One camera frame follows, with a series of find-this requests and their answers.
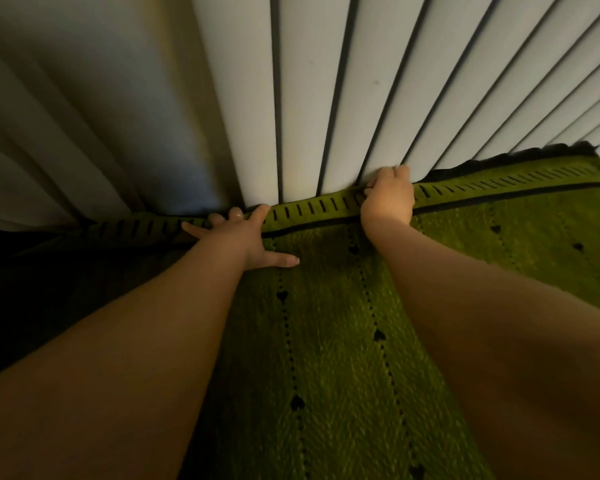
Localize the green knitted blanket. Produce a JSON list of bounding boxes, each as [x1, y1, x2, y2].
[[0, 142, 600, 480]]

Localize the person's right forearm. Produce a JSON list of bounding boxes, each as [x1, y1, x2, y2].
[[364, 219, 600, 480]]

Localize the person's right hand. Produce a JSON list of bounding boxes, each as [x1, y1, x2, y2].
[[360, 165, 416, 231]]

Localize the person's left hand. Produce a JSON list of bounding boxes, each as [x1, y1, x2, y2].
[[181, 204, 301, 272]]

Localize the white vertical blind slats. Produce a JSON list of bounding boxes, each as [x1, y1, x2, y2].
[[190, 0, 600, 203]]

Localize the person's left forearm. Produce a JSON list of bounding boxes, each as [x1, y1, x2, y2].
[[0, 239, 249, 480]]

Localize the white curtain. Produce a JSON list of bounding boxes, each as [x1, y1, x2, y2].
[[0, 0, 233, 231]]

